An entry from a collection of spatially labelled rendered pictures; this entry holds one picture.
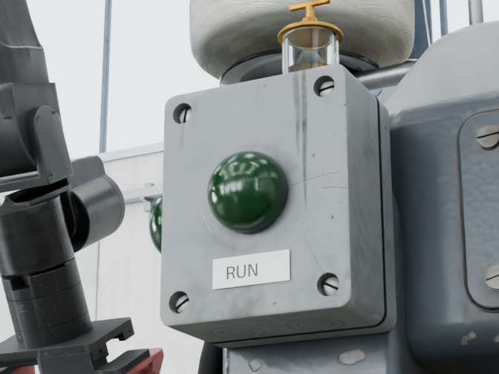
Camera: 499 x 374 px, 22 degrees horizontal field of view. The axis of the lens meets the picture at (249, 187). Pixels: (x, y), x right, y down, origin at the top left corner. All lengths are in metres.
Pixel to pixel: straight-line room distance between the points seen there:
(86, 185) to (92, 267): 5.97
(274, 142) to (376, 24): 0.44
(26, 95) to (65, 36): 6.70
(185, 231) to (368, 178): 0.07
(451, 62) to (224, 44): 0.31
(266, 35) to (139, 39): 6.42
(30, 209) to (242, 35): 0.20
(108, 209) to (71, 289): 0.09
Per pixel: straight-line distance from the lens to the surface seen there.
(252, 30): 0.90
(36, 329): 0.95
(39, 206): 0.94
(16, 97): 0.93
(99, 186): 1.02
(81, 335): 0.96
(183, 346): 6.57
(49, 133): 0.94
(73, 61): 7.52
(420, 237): 0.48
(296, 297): 0.44
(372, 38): 0.91
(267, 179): 0.44
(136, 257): 6.84
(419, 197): 0.49
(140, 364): 0.95
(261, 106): 0.47
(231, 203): 0.44
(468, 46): 0.63
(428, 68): 0.65
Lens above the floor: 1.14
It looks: 19 degrees up
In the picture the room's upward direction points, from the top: straight up
